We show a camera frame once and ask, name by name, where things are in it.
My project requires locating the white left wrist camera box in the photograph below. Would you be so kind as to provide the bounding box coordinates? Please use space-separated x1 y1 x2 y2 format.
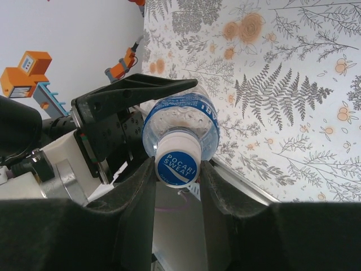
0 132 129 208

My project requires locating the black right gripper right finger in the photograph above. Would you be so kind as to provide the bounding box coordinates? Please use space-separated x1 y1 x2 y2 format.
200 162 361 271

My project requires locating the floral patterned table mat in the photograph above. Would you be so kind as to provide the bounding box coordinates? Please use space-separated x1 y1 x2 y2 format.
140 0 361 203

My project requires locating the clear bottle blue label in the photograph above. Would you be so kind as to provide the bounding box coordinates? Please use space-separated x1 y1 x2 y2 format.
142 86 221 159

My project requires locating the white plastic bottle cap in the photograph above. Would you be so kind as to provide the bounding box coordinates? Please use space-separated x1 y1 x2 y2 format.
154 132 202 189

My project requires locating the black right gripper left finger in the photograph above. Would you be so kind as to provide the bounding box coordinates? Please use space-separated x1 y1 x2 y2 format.
0 157 157 271

